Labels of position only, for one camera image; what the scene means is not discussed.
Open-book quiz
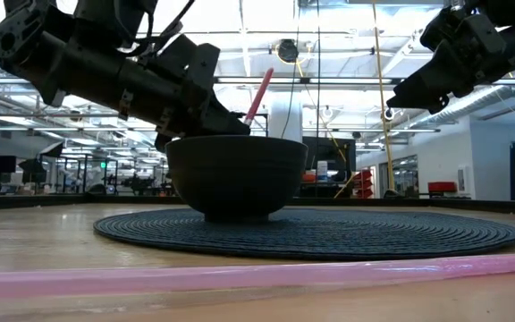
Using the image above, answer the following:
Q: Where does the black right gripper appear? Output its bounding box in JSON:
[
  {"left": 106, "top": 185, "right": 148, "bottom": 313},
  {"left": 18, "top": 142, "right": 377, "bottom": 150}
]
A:
[{"left": 385, "top": 4, "right": 515, "bottom": 115}]

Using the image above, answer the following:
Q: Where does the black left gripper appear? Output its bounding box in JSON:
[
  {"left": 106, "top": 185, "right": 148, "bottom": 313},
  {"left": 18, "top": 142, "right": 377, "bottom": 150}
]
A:
[{"left": 121, "top": 34, "right": 250, "bottom": 153}]

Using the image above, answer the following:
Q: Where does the black bowl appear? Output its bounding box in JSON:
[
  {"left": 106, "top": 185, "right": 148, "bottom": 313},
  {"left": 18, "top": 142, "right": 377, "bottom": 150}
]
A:
[{"left": 165, "top": 135, "right": 309, "bottom": 224}]

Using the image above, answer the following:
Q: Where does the red plastic spoon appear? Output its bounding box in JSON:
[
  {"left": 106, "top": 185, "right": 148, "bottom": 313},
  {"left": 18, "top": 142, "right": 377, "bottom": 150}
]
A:
[{"left": 243, "top": 66, "right": 275, "bottom": 127}]

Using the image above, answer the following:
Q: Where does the long pink straw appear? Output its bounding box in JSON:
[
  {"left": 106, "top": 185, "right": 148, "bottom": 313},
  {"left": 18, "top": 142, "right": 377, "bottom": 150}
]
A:
[{"left": 0, "top": 252, "right": 515, "bottom": 301}]

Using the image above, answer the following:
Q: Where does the round dark woven placemat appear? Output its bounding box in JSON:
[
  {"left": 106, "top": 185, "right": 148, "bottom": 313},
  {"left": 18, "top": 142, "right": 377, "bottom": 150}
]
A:
[{"left": 92, "top": 208, "right": 515, "bottom": 262}]

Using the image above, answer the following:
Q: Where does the white building pillar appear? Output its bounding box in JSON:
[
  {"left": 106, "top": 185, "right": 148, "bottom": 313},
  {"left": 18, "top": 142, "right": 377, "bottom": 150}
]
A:
[{"left": 268, "top": 91, "right": 304, "bottom": 140}]

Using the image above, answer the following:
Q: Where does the red box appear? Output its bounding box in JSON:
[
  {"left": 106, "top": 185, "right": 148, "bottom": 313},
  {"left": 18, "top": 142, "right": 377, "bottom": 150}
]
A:
[{"left": 427, "top": 181, "right": 458, "bottom": 194}]

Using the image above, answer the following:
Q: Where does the red storage bin rack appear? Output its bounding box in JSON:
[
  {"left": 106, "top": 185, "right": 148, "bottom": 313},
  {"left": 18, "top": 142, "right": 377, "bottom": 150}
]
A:
[{"left": 352, "top": 168, "right": 375, "bottom": 199}]

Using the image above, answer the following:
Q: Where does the large black monitor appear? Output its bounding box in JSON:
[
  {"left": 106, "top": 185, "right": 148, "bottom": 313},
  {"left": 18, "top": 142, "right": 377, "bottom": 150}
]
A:
[{"left": 305, "top": 136, "right": 357, "bottom": 184}]

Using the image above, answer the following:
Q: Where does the black lamp shade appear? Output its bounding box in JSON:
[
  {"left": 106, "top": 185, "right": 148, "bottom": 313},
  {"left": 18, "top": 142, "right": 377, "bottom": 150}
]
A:
[{"left": 40, "top": 141, "right": 64, "bottom": 158}]

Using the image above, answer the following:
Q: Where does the black metal gantry frame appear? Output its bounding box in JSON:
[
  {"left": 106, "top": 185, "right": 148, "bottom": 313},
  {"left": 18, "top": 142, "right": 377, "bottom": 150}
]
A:
[{"left": 239, "top": 112, "right": 269, "bottom": 138}]

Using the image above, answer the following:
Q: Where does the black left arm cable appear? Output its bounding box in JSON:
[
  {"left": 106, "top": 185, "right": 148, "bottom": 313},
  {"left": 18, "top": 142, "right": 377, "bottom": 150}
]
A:
[{"left": 118, "top": 0, "right": 196, "bottom": 57}]

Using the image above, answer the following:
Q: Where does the thin black hanging cable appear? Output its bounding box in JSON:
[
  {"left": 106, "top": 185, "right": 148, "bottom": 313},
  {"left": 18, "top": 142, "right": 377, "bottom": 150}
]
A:
[{"left": 315, "top": 0, "right": 321, "bottom": 198}]

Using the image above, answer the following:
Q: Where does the black ceiling cable reel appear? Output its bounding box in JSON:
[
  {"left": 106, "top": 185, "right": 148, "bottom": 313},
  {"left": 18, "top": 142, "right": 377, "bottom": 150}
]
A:
[{"left": 276, "top": 38, "right": 300, "bottom": 64}]

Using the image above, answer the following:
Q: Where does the black table edge rail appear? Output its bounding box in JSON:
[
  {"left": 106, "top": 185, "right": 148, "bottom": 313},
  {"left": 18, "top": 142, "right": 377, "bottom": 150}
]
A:
[{"left": 0, "top": 194, "right": 515, "bottom": 216}]

